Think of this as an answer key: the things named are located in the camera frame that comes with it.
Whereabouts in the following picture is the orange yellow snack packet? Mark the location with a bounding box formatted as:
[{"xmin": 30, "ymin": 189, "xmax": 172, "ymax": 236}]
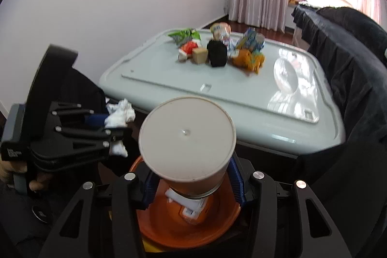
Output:
[{"xmin": 231, "ymin": 49, "xmax": 266, "ymax": 75}]

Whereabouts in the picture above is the small cardboard box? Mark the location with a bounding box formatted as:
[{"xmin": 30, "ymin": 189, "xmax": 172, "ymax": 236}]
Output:
[{"xmin": 192, "ymin": 47, "xmax": 209, "ymax": 64}]

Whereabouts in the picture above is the green snack packet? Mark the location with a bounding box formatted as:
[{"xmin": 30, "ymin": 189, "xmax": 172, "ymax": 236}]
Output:
[{"xmin": 168, "ymin": 28, "xmax": 202, "ymax": 46}]

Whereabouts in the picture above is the black crumpled bag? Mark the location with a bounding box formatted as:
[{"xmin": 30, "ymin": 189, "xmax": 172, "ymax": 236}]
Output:
[{"xmin": 206, "ymin": 39, "xmax": 228, "ymax": 68}]

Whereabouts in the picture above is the blue snack packet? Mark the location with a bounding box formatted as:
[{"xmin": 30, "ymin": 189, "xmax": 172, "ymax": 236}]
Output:
[{"xmin": 236, "ymin": 28, "xmax": 266, "ymax": 52}]

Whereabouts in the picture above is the white chair frame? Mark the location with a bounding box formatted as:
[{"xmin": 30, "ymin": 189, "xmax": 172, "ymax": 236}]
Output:
[{"xmin": 291, "ymin": 22, "xmax": 303, "ymax": 47}]

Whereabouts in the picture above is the white orange wrapper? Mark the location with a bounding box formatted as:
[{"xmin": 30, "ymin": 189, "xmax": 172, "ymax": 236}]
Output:
[{"xmin": 165, "ymin": 188, "xmax": 210, "ymax": 225}]

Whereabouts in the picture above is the yellow plastic container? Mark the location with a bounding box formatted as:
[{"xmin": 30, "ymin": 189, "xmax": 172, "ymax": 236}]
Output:
[{"xmin": 141, "ymin": 240, "xmax": 165, "ymax": 253}]

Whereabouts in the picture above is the brown round plate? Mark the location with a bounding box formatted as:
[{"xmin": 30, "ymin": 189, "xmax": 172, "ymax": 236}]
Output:
[{"xmin": 128, "ymin": 155, "xmax": 242, "ymax": 249}]

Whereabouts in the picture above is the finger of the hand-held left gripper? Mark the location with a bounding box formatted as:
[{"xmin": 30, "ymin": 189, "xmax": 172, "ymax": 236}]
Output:
[
  {"xmin": 51, "ymin": 101, "xmax": 110, "ymax": 128},
  {"xmin": 54, "ymin": 125, "xmax": 134, "ymax": 148}
]

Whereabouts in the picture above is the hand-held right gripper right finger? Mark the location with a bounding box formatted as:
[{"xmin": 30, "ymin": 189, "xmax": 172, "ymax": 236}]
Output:
[{"xmin": 227, "ymin": 157, "xmax": 353, "ymax": 258}]

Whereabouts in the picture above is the white tissue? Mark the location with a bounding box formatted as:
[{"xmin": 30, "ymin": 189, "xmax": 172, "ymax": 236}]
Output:
[{"xmin": 104, "ymin": 98, "xmax": 135, "ymax": 157}]

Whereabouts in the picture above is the white paper cup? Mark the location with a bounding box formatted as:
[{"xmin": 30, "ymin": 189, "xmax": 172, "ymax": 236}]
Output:
[{"xmin": 138, "ymin": 97, "xmax": 237, "ymax": 199}]

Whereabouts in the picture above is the red white packet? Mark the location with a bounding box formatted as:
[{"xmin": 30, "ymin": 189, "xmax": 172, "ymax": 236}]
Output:
[{"xmin": 178, "ymin": 40, "xmax": 202, "ymax": 62}]

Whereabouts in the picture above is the white crumpled wrapper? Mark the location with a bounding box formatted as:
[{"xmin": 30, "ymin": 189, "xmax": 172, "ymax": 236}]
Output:
[{"xmin": 225, "ymin": 37, "xmax": 240, "ymax": 59}]

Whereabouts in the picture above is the person's left hand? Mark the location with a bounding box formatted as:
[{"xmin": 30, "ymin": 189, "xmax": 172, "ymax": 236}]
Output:
[{"xmin": 0, "ymin": 160, "xmax": 52, "ymax": 193}]

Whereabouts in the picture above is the pink yellow snack packet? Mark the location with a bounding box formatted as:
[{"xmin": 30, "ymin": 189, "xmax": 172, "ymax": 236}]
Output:
[{"xmin": 210, "ymin": 22, "xmax": 232, "ymax": 43}]

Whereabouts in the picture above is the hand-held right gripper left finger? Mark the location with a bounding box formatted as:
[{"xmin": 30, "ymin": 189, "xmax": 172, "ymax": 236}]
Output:
[{"xmin": 38, "ymin": 172, "xmax": 159, "ymax": 258}]

